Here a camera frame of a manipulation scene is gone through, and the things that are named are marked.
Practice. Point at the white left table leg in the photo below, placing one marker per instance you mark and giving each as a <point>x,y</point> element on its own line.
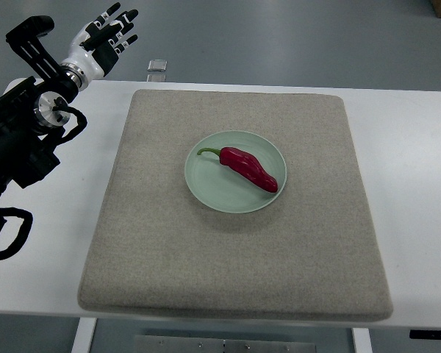
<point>84,335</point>

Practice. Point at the clear plastic box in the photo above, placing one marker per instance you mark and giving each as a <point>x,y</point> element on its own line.
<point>157,65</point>

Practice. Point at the black table control panel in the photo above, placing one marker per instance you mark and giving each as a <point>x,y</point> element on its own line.
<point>425,334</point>

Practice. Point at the white right table leg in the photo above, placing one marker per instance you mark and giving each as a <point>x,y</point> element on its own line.
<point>361,339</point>

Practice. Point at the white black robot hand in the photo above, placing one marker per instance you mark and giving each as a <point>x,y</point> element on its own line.
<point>98,46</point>

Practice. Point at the white table leg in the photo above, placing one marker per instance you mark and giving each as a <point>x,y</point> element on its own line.
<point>84,335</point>
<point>361,339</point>

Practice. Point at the light green plate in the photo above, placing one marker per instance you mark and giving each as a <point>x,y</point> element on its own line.
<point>235,172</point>

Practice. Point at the red chili pepper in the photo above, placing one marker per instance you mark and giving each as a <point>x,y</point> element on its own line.
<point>246,165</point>

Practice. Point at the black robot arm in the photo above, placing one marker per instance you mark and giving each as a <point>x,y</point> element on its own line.
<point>32,115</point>

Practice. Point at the beige felt mat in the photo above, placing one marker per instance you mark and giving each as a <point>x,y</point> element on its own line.
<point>311,254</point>

